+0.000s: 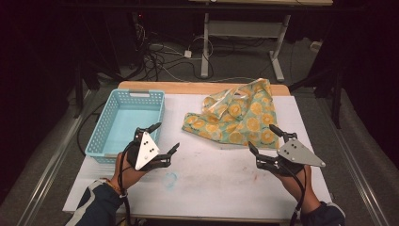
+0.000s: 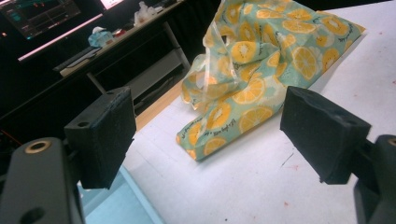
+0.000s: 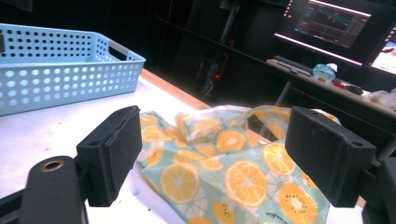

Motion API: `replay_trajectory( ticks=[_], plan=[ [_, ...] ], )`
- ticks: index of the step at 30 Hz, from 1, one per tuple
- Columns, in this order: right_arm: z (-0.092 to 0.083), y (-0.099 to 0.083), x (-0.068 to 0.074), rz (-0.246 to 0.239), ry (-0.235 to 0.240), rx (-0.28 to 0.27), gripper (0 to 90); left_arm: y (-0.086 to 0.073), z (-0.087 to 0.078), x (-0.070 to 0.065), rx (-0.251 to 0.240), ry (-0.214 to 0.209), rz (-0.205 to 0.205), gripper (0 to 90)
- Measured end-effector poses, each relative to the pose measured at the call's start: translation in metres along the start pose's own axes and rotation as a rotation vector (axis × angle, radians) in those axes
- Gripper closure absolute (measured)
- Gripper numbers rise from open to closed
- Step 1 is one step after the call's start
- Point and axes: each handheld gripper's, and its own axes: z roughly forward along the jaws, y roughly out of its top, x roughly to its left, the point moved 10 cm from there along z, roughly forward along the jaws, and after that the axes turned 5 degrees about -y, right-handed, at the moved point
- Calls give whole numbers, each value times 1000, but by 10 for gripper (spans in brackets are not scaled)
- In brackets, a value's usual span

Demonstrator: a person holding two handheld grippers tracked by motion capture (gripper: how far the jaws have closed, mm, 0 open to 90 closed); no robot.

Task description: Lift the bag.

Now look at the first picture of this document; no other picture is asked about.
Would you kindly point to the light blue perforated plastic basket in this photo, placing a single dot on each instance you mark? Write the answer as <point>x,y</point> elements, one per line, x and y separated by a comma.
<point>125,122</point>

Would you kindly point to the person's left hand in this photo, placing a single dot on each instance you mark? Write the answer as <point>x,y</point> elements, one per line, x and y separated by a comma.
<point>128,179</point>

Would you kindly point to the metal floor rail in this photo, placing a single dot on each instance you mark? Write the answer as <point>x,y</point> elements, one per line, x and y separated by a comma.
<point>53,163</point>
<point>354,169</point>

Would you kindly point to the small white box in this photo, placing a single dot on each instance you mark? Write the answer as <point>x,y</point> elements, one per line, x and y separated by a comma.
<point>315,46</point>

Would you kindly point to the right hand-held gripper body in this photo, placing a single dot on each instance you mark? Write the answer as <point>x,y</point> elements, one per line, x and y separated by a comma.
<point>298,153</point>

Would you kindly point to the white metal desk frame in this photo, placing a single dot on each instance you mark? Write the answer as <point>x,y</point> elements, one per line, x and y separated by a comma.
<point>205,47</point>

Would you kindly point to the lemon print cloth apron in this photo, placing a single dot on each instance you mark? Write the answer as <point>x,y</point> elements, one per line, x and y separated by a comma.
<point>238,119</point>

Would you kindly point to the small white power adapter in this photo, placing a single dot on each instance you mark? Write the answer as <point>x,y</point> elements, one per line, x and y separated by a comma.
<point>187,54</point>

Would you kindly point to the person's right hand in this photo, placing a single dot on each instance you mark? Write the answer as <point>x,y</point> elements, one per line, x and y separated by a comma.
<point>309,191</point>

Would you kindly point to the black metal stand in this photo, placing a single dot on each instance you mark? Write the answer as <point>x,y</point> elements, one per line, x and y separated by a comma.
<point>337,100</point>
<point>78,94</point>

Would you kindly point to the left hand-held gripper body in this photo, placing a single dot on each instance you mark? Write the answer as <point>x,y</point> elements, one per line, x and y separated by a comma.
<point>146,150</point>

